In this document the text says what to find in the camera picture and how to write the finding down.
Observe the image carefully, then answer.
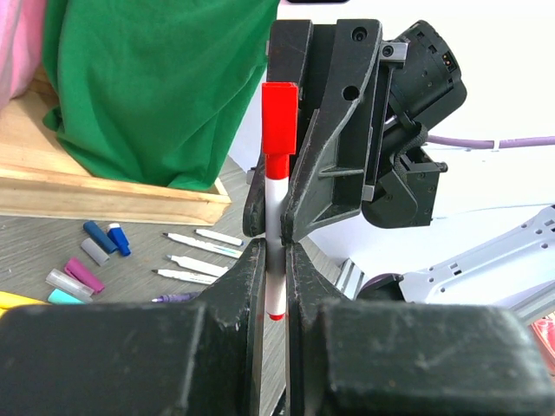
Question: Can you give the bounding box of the blue white eraser cap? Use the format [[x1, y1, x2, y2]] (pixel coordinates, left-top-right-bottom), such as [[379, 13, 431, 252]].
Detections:
[[107, 223, 131, 257]]

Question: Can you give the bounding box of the pink t-shirt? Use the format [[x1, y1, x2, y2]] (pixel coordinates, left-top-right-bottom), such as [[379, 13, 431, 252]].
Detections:
[[1, 0, 47, 108]]

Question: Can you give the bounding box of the magenta pen cap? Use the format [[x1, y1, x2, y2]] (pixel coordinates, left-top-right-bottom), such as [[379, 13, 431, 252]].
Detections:
[[64, 257, 105, 295]]

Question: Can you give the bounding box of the yellow pen cap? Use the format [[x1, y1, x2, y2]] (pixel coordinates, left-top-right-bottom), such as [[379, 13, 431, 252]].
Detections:
[[0, 291, 48, 316]]

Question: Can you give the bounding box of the grey cap marker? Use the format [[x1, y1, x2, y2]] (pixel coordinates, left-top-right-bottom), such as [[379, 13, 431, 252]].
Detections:
[[166, 255, 229, 277]]

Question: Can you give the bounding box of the pink marker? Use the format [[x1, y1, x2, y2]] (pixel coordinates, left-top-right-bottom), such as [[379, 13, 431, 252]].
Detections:
[[153, 269, 218, 285]]

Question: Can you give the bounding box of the blue pen cap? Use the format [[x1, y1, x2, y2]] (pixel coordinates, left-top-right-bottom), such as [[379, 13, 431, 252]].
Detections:
[[82, 220, 118, 254]]

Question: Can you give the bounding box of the teal pen cap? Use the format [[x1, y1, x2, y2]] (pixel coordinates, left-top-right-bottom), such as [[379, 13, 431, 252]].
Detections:
[[47, 289, 84, 305]]

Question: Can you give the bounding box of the purple cap marker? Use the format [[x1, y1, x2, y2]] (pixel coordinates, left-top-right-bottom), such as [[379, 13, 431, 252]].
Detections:
[[151, 291, 201, 303]]

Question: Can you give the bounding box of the red cap marker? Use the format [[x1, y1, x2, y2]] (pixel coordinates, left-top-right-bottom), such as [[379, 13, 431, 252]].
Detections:
[[262, 81, 298, 321]]

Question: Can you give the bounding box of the wooden clothes rack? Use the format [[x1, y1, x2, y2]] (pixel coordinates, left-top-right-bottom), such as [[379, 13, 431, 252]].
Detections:
[[1, 68, 232, 225]]

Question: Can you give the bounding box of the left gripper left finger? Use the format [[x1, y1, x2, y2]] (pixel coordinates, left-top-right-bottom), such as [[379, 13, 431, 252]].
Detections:
[[1, 238, 265, 415]]

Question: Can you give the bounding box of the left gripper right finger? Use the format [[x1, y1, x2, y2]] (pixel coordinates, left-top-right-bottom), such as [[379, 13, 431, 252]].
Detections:
[[285, 244, 554, 415]]

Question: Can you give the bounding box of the blue cap marker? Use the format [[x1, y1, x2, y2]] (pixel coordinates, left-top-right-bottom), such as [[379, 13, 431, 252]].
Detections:
[[162, 232, 243, 259]]

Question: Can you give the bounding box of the white marker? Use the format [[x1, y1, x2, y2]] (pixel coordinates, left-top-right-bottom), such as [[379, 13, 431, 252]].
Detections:
[[194, 229, 244, 247]]

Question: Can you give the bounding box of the grey pen cap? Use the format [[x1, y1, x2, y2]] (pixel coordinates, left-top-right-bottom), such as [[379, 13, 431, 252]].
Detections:
[[81, 237, 110, 266]]

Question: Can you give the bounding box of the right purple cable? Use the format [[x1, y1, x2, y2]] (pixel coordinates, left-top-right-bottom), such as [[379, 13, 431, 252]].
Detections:
[[426, 133, 555, 150]]

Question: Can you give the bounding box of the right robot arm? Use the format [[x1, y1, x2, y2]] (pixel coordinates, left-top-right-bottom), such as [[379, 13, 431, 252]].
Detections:
[[243, 19, 554, 322]]

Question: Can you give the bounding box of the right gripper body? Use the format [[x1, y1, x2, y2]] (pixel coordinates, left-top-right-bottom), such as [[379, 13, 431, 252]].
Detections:
[[303, 18, 411, 218]]

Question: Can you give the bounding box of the clear purple pen cap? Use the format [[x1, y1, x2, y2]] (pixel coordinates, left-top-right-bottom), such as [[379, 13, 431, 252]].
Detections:
[[45, 269, 94, 303]]

